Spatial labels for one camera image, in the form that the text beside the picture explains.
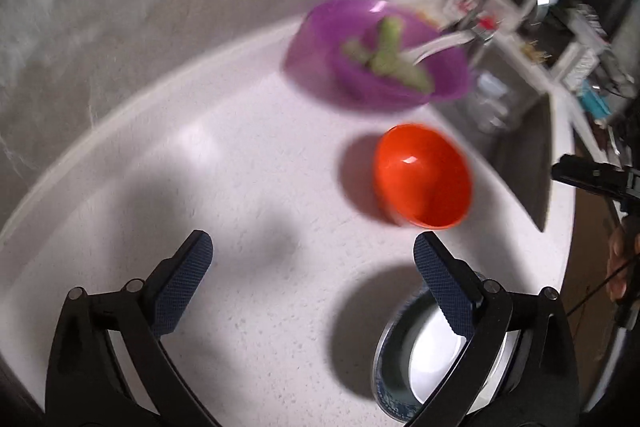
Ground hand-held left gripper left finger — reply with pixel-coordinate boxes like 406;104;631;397
45;229;216;427

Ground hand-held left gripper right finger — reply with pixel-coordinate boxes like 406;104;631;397
400;231;581;427

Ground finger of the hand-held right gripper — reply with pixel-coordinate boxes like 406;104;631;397
551;153;632;202

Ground deep white bowl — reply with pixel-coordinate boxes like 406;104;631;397
407;297;511;405

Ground blue patterned bowl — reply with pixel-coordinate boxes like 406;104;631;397
372;272;521;423

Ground orange plastic bowl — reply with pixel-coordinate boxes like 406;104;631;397
372;123;473;229

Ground person's right hand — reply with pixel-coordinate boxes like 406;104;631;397
604;222;640;304

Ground kitchen sink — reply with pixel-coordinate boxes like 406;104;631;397
440;42;555;234

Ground white spoon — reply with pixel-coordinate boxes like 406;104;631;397
407;29;477;65

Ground green vegetable pieces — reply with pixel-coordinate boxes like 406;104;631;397
342;16;436;94

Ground purple plastic bowl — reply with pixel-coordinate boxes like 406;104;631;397
282;0;473;114

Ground thin black cable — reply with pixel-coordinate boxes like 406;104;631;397
565;257;640;319

